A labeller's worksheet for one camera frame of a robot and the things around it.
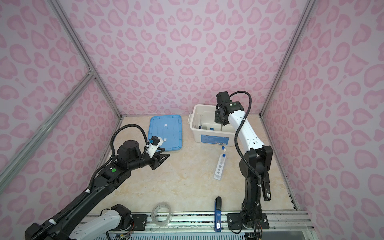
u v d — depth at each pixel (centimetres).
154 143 62
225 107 62
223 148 82
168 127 112
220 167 88
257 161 50
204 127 110
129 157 55
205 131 92
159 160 65
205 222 75
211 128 107
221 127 91
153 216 72
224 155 80
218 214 72
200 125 111
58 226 40
